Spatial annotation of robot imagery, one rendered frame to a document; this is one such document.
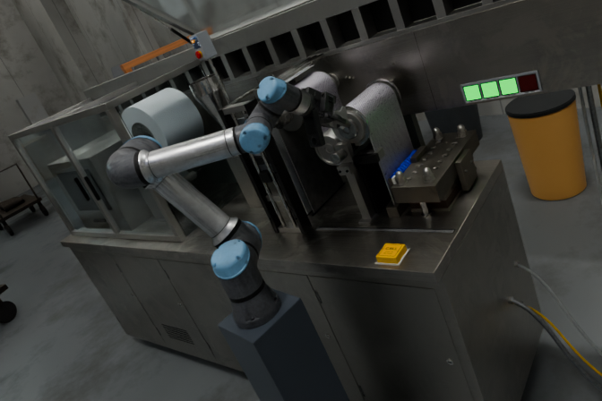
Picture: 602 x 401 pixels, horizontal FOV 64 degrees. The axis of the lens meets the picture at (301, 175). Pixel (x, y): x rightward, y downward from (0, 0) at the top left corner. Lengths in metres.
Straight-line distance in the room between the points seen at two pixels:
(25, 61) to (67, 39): 1.77
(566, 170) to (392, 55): 1.70
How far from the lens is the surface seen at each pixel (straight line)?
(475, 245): 1.65
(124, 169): 1.36
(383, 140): 1.68
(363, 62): 1.90
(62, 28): 11.47
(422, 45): 1.78
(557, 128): 3.11
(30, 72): 12.89
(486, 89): 1.75
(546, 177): 3.25
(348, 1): 1.86
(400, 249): 1.49
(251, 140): 1.23
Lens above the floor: 1.72
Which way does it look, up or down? 20 degrees down
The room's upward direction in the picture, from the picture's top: 23 degrees counter-clockwise
